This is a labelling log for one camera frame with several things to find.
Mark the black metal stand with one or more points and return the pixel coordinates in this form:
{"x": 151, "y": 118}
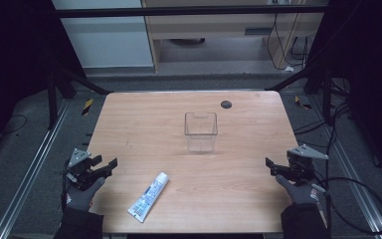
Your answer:
{"x": 52, "y": 99}
{"x": 327, "y": 96}

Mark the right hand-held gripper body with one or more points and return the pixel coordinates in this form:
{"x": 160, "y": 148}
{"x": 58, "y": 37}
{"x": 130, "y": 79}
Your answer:
{"x": 301, "y": 166}

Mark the white toothpaste tube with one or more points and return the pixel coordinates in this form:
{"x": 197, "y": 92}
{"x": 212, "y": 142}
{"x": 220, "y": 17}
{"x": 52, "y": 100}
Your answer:
{"x": 147, "y": 198}

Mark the light wooden desk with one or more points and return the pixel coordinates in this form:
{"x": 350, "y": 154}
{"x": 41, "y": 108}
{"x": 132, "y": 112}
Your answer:
{"x": 212, "y": 28}

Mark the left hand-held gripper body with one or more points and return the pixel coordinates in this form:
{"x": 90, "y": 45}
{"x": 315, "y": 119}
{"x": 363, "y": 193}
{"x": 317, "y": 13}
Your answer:
{"x": 79, "y": 158}

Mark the person's right hand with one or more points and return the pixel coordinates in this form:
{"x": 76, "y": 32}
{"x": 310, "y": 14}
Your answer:
{"x": 301, "y": 195}

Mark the person's left hand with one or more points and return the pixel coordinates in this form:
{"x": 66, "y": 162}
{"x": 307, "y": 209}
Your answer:
{"x": 79, "y": 198}

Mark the white cabinet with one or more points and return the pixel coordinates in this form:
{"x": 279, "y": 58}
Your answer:
{"x": 109, "y": 40}

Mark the dark round table grommet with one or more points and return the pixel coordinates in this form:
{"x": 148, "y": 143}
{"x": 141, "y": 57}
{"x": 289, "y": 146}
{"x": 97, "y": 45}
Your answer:
{"x": 226, "y": 104}

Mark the clear plastic container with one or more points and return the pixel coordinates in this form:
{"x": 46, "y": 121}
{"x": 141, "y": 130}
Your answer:
{"x": 200, "y": 134}

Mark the aluminium floor rail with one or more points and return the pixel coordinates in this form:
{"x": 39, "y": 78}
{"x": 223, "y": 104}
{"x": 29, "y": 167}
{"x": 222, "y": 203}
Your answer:
{"x": 30, "y": 172}
{"x": 354, "y": 186}

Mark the black horizontal frame bar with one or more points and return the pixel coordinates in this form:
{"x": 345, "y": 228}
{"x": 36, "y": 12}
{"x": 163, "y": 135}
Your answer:
{"x": 179, "y": 12}

